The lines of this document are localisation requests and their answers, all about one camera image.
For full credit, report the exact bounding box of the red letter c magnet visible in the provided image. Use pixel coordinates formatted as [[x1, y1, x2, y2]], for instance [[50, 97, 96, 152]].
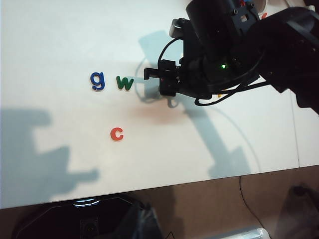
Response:
[[110, 126, 124, 142]]

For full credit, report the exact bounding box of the green letter w magnet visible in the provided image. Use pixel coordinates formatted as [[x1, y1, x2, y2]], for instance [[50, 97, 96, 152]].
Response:
[[115, 76, 135, 91]]

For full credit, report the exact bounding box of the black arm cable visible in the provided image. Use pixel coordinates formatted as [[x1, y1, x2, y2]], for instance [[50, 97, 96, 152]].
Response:
[[193, 79, 271, 107], [157, 37, 184, 69]]

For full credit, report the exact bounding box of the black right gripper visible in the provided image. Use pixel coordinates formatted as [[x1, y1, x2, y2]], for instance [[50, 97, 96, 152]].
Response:
[[143, 56, 260, 97]]

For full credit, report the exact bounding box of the blue letter g magnet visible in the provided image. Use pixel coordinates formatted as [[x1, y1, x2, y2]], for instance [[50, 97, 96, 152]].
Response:
[[90, 71, 105, 92]]

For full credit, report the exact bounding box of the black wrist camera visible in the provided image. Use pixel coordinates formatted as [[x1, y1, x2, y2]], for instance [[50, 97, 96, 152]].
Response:
[[169, 18, 187, 38]]

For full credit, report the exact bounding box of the dark plastic bag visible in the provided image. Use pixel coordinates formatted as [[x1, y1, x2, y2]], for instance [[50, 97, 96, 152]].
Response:
[[129, 203, 164, 239]]

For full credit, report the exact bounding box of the white plastic object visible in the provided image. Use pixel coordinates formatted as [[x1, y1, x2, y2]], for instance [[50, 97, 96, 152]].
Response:
[[205, 225, 271, 239]]

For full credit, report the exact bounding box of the black glossy robot base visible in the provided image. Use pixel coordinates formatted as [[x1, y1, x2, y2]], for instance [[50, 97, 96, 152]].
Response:
[[11, 196, 150, 239]]

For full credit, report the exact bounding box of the thin black floor cable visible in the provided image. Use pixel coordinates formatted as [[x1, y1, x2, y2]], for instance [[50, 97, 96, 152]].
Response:
[[238, 175, 264, 228]]

